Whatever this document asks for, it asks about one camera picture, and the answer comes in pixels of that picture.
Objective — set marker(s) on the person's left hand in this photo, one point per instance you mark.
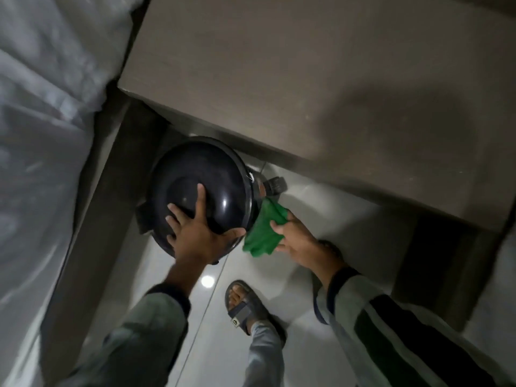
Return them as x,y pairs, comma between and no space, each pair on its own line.
197,239

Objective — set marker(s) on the brown wooden bed frame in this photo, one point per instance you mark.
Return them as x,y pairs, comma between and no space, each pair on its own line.
109,205

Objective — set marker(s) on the person's left forearm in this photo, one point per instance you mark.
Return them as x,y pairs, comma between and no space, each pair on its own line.
141,334

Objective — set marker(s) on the person's right hand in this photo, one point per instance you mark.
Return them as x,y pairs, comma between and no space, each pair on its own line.
304,245

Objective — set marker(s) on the person's left middle finger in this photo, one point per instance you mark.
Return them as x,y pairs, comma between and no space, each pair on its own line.
177,212

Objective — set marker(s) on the person's right forearm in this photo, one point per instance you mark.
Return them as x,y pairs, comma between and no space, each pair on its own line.
395,330

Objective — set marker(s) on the person's left thumb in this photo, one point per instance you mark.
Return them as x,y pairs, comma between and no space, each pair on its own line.
234,235

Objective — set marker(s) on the person's grey trouser leg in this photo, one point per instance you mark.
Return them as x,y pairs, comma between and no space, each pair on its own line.
264,356

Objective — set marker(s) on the person's left little finger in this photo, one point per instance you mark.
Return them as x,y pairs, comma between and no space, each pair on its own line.
172,240

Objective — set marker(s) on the black round wok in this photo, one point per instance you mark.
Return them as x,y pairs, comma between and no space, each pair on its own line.
201,173

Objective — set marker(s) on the brown wooden table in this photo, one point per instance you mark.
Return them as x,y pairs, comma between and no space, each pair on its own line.
330,88

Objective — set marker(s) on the person's right fingers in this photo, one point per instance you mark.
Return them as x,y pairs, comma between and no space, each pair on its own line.
280,229

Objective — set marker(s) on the green cleaning cloth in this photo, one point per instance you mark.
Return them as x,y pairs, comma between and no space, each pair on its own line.
264,231

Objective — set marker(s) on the white bed sheet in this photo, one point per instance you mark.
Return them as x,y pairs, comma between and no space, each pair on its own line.
44,157

